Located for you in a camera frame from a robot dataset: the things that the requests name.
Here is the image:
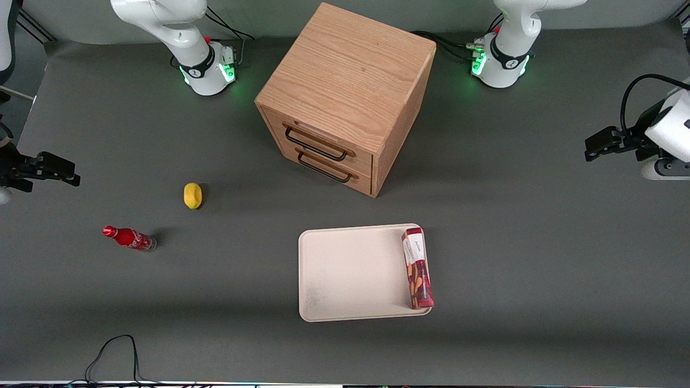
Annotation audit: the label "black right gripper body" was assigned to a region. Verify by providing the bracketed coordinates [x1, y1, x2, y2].
[0, 143, 38, 193]

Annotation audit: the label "red cookie box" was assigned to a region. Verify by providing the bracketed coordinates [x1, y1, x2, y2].
[402, 227, 435, 309]

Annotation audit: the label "cream plastic tray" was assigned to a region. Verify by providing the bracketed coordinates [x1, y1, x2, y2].
[298, 223, 433, 323]

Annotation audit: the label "red cola bottle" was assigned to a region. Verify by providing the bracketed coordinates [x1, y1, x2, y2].
[102, 225, 157, 253]

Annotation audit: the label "yellow lemon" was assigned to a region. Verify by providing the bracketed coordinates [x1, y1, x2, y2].
[183, 182, 203, 210]

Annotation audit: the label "dark grey table mat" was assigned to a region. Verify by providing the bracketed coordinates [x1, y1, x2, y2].
[0, 22, 690, 384]

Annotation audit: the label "oak wooden drawer cabinet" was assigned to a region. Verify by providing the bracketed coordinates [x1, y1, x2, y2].
[254, 2, 437, 198]

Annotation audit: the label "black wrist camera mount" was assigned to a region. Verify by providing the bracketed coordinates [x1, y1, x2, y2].
[634, 100, 669, 161]

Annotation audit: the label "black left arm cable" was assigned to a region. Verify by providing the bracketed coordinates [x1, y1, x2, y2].
[620, 74, 690, 135]

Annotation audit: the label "black cables at arm base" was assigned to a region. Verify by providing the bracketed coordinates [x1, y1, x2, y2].
[205, 5, 255, 68]
[412, 13, 505, 63]

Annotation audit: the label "thin black looped cable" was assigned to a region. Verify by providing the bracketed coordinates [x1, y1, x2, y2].
[69, 334, 162, 386]

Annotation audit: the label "black metal drawer handle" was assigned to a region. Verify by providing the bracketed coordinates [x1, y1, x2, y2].
[297, 151, 353, 184]
[284, 125, 349, 162]

